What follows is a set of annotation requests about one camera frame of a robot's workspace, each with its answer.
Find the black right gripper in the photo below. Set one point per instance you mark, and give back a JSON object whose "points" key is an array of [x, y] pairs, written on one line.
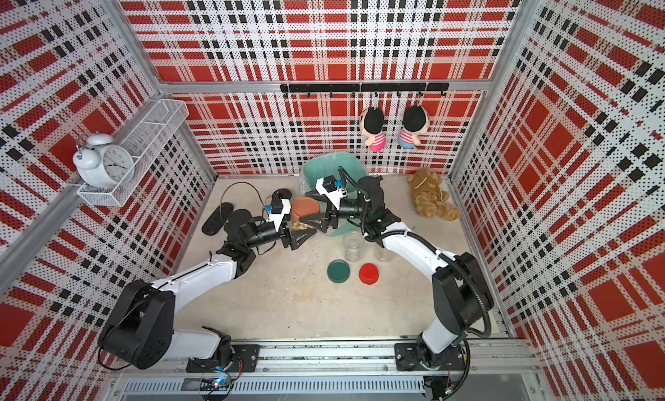
{"points": [[319, 216]]}

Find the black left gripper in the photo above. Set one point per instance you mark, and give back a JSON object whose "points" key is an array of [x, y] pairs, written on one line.
{"points": [[293, 234]]}

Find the orange lid peanut jar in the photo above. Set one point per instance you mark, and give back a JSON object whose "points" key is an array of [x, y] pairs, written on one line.
{"points": [[303, 207]]}

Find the green lid peanut jar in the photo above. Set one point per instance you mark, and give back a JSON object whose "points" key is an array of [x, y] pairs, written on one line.
{"points": [[354, 244]]}

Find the dark green jar lid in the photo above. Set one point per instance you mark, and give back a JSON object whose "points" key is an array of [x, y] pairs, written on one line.
{"points": [[338, 271]]}

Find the red jar lid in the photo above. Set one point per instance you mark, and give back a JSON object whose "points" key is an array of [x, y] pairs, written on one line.
{"points": [[369, 274]]}

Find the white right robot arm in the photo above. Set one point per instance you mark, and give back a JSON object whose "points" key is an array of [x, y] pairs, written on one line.
{"points": [[461, 297]]}

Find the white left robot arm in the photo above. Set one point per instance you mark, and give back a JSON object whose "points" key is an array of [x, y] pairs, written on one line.
{"points": [[140, 329]]}

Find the white round device black top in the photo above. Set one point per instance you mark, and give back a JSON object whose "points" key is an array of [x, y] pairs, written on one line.
{"points": [[282, 193]]}

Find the green plastic trash bin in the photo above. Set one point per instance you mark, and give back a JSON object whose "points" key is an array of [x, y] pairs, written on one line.
{"points": [[332, 167]]}

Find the clear plastic bin liner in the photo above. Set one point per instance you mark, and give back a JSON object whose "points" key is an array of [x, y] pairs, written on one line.
{"points": [[311, 177]]}

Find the pink striped hanging doll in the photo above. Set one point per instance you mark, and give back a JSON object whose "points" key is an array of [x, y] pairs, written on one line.
{"points": [[372, 129]]}

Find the tan teddy bear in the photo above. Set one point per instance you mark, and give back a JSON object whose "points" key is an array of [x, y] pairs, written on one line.
{"points": [[428, 198]]}

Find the blue striped hanging doll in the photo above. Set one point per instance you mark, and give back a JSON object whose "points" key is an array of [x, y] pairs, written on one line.
{"points": [[415, 124]]}

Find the white twin-bell alarm clock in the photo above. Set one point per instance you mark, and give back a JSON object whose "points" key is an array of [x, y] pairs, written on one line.
{"points": [[101, 163]]}

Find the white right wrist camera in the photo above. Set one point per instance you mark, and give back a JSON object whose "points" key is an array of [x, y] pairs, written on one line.
{"points": [[332, 190]]}

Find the black wall hook rail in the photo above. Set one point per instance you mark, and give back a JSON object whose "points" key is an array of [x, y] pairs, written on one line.
{"points": [[353, 88]]}

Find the green circuit board with wires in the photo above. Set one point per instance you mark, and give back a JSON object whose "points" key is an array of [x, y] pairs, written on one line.
{"points": [[219, 388]]}

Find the white wire mesh shelf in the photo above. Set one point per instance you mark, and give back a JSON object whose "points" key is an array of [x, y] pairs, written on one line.
{"points": [[146, 138]]}

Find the metal base rail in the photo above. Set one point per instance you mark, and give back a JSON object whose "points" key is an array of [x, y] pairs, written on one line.
{"points": [[354, 368]]}

